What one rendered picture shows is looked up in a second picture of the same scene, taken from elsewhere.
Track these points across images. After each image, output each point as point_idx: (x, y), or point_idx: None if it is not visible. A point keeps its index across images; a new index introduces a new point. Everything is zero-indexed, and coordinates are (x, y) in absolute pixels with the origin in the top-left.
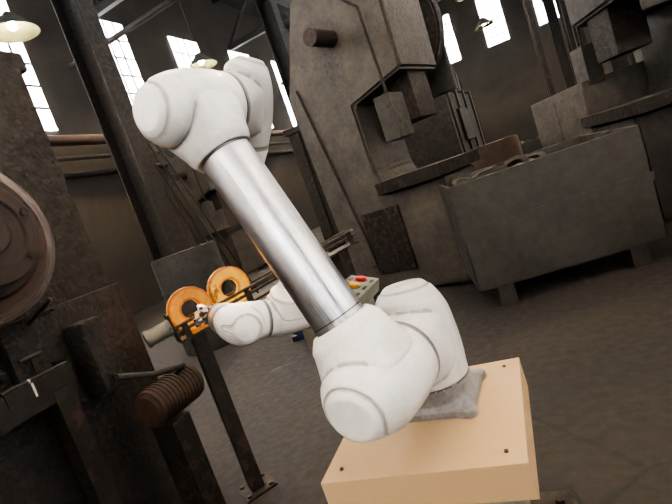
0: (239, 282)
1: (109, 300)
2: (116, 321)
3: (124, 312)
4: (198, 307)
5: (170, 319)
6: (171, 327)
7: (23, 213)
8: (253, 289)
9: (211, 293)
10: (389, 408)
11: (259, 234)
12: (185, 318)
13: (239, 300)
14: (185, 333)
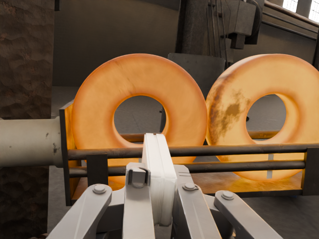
0: (305, 120)
1: (11, 16)
2: (7, 66)
3: (36, 57)
4: (145, 149)
5: (65, 125)
6: (60, 148)
7: None
8: None
9: (216, 110)
10: None
11: None
12: (113, 141)
13: (280, 170)
14: (89, 185)
